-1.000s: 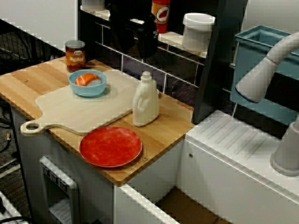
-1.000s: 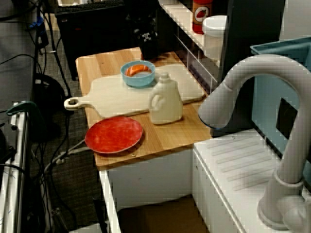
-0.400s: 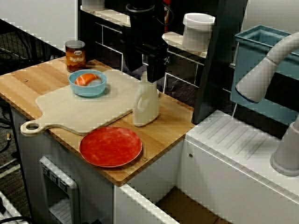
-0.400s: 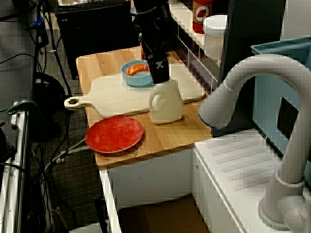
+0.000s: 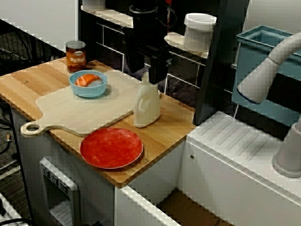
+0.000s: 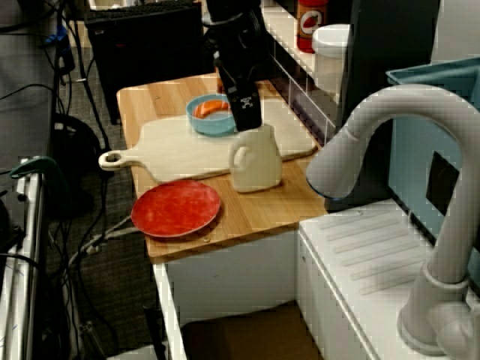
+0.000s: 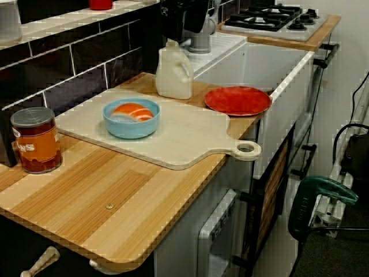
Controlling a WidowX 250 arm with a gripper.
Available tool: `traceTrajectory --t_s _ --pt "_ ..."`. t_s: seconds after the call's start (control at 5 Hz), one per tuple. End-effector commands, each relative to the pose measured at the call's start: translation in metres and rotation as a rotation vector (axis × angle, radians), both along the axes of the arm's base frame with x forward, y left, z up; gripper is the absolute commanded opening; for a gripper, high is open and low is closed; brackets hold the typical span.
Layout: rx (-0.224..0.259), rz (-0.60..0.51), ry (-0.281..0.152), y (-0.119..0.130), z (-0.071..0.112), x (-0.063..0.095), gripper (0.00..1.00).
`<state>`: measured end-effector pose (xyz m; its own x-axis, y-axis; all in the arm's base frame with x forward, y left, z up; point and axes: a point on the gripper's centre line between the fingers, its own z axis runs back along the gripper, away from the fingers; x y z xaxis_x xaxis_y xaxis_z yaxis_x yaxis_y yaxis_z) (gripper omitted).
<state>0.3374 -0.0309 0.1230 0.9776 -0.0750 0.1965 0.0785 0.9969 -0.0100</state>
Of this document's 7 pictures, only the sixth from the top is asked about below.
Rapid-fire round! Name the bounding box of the white lidded plastic container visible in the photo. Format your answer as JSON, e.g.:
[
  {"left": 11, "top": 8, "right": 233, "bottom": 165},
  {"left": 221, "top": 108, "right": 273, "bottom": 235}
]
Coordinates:
[{"left": 312, "top": 23, "right": 352, "bottom": 95}]

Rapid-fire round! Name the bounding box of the grey toy faucet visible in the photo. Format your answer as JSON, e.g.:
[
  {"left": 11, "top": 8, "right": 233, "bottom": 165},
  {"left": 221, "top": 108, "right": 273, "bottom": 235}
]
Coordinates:
[{"left": 306, "top": 83, "right": 480, "bottom": 356}]

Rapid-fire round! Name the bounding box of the pale wooden cutting board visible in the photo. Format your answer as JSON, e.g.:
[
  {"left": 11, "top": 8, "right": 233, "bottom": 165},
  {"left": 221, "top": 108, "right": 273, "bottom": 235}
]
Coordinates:
[{"left": 98, "top": 97, "right": 319, "bottom": 182}]

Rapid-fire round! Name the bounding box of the tiled backsplash with shelf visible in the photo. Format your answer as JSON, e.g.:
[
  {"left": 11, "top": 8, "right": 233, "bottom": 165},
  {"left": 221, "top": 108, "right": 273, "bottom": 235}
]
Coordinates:
[{"left": 258, "top": 0, "right": 348, "bottom": 146}]

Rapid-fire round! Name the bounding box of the salmon nigiri sushi toy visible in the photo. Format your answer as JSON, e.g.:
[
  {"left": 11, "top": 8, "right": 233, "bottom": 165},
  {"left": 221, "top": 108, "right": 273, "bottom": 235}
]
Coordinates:
[{"left": 193, "top": 99, "right": 232, "bottom": 119}]

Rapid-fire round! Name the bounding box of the blue cable clip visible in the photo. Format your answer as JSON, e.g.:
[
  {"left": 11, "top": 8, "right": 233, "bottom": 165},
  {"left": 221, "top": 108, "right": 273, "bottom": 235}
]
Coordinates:
[{"left": 43, "top": 25, "right": 71, "bottom": 48}]

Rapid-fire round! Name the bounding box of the large black box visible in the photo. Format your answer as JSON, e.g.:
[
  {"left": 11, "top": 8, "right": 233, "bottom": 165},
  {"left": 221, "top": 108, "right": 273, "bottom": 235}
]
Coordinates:
[{"left": 84, "top": 0, "right": 206, "bottom": 125}]

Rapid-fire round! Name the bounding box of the white toy kitchen unit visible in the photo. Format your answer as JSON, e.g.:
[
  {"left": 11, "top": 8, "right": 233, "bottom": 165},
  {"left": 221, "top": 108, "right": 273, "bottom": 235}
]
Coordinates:
[{"left": 151, "top": 198, "right": 480, "bottom": 360}]

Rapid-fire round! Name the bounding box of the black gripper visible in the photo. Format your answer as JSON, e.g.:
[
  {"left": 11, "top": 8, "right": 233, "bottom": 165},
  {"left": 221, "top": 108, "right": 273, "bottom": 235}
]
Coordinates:
[{"left": 204, "top": 9, "right": 271, "bottom": 133}]

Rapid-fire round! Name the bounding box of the light blue bowl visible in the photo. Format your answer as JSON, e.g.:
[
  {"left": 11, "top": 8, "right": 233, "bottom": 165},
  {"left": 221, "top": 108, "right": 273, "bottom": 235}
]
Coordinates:
[{"left": 186, "top": 93, "right": 241, "bottom": 136}]

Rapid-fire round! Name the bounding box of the grey cable bundle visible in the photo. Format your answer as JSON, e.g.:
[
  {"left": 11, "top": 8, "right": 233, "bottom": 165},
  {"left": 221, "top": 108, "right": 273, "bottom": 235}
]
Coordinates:
[{"left": 68, "top": 215, "right": 140, "bottom": 266}]

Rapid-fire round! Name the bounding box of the red round plate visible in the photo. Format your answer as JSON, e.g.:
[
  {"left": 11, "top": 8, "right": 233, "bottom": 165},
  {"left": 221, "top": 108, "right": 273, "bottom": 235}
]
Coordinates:
[{"left": 130, "top": 179, "right": 222, "bottom": 239}]

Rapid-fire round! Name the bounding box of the dark upright post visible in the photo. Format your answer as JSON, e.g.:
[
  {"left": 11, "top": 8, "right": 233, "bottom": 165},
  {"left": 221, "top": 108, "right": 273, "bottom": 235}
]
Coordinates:
[{"left": 335, "top": 0, "right": 442, "bottom": 131}]

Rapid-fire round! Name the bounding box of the grey table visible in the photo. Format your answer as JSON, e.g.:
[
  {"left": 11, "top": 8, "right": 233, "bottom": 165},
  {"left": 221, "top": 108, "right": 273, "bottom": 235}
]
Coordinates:
[{"left": 0, "top": 31, "right": 57, "bottom": 173}]

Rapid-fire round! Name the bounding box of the aluminium frame rail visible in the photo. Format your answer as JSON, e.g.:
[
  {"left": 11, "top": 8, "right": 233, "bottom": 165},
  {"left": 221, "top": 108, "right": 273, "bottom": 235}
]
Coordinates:
[{"left": 0, "top": 157, "right": 48, "bottom": 360}]

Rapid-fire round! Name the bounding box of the red hot sauce bottle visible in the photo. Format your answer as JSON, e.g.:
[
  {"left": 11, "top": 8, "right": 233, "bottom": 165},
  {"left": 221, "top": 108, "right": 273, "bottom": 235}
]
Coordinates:
[{"left": 297, "top": 0, "right": 328, "bottom": 53}]

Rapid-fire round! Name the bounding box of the white plastic detergent bottle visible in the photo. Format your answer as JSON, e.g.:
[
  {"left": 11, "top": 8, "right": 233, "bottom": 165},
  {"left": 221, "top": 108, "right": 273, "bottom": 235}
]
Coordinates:
[{"left": 228, "top": 125, "right": 284, "bottom": 194}]

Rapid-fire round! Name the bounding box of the teal plastic bin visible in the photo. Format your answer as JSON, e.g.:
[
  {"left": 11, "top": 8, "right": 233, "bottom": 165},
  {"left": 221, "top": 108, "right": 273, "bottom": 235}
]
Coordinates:
[{"left": 385, "top": 55, "right": 480, "bottom": 260}]

